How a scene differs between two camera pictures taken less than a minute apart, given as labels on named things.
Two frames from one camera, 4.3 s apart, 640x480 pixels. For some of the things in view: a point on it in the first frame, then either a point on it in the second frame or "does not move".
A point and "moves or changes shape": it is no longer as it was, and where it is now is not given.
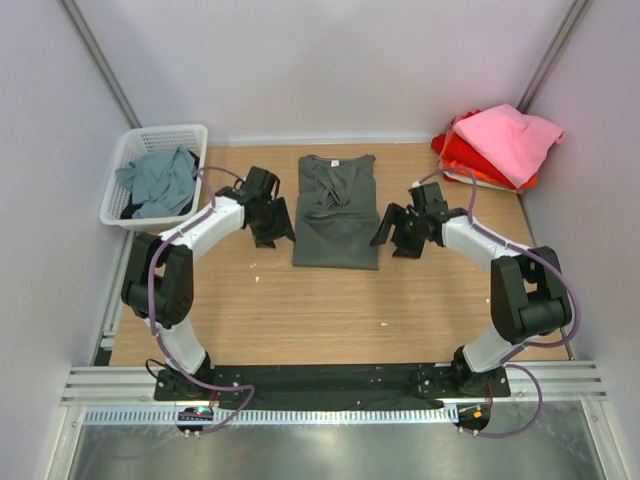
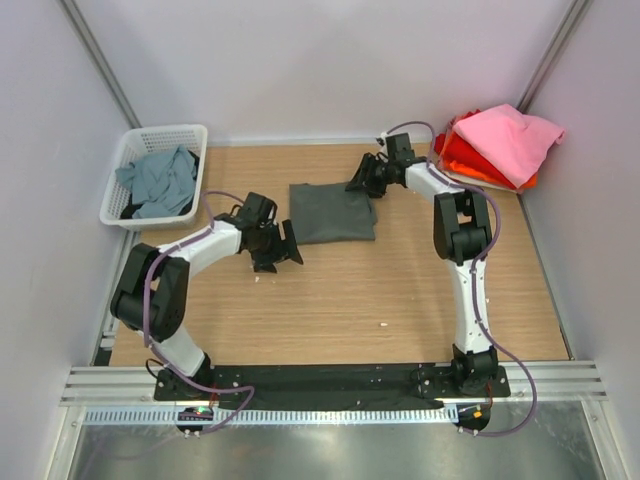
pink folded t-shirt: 514,141 does not move
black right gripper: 393,215 → 362,174
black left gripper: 280,229 → 283,248
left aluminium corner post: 86,37 does not move
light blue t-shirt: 161,182 does not move
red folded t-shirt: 451,146 does not move
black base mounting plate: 218,383 does not move
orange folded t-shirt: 454,167 does not move
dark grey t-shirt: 336,221 moves or changes shape
